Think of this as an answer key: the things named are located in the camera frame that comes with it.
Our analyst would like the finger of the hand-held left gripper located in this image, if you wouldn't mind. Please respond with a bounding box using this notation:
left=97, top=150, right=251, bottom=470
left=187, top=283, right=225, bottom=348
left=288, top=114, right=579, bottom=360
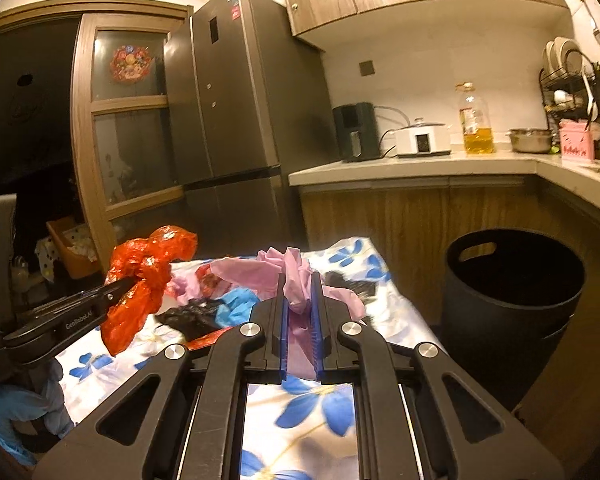
left=20, top=277, right=137, bottom=319
left=2, top=287, right=132, bottom=357

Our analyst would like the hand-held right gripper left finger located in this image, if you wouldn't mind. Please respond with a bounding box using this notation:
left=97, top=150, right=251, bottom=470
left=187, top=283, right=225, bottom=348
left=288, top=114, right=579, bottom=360
left=32, top=273, right=288, bottom=480

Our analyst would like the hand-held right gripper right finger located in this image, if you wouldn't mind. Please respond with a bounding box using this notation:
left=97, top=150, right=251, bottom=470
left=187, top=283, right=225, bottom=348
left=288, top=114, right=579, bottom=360
left=310, top=271, right=566, bottom=480

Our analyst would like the red plastic bag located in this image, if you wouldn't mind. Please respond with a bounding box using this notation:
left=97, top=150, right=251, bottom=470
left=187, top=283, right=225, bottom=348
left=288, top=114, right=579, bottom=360
left=100, top=224, right=199, bottom=357

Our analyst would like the blue rubber glove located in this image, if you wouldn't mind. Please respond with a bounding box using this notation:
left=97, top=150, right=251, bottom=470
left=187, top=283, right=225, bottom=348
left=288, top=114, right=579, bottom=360
left=214, top=287, right=260, bottom=327

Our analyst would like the black trash bin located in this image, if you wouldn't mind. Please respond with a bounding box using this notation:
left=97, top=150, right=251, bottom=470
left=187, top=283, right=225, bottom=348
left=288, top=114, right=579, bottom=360
left=442, top=230, right=588, bottom=411

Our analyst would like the person's left hand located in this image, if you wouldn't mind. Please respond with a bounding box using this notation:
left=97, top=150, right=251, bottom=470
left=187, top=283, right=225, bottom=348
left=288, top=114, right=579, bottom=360
left=0, top=360, right=76, bottom=462

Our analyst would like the cardboard box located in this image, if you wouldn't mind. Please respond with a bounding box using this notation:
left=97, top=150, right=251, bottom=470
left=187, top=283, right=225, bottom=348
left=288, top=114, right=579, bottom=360
left=45, top=217, right=102, bottom=281

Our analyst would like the floral tablecloth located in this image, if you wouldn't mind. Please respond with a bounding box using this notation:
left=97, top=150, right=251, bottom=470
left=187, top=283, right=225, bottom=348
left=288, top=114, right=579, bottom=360
left=57, top=237, right=448, bottom=480

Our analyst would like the wooden glass-panel door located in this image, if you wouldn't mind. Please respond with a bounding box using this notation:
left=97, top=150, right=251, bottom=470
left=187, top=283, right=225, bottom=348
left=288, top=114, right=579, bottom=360
left=70, top=6, right=195, bottom=277

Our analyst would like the black air fryer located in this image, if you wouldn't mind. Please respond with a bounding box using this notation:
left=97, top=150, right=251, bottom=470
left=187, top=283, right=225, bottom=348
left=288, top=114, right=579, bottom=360
left=332, top=102, right=381, bottom=163

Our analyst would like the white slow cooker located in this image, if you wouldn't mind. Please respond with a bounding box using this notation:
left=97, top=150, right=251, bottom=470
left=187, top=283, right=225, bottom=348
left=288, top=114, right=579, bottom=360
left=392, top=117, right=454, bottom=158

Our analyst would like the grey refrigerator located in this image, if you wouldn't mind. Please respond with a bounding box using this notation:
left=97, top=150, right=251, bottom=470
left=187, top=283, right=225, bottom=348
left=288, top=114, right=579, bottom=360
left=162, top=0, right=342, bottom=262

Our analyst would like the round red door decoration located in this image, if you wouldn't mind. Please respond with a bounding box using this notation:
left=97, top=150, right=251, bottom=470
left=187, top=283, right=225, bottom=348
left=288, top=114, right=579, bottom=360
left=110, top=45, right=154, bottom=84

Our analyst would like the cooking oil bottle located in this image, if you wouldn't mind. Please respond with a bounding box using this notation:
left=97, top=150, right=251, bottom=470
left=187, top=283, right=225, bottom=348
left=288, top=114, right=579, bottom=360
left=455, top=82, right=496, bottom=155

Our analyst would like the stainless steel bowl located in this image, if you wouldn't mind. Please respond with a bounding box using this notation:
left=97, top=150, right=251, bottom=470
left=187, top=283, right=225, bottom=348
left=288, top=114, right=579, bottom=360
left=507, top=128, right=556, bottom=155

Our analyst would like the pink plastic basket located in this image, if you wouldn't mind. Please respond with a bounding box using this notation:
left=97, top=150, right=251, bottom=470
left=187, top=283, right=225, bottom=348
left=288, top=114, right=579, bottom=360
left=559, top=120, right=597, bottom=162

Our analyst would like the white plate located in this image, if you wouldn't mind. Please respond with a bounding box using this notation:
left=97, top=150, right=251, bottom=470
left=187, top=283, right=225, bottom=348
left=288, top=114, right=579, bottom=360
left=543, top=42, right=561, bottom=78
left=554, top=36, right=594, bottom=78

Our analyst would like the white ladle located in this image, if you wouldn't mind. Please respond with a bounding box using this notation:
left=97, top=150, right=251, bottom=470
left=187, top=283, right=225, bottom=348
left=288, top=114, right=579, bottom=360
left=581, top=66, right=599, bottom=122

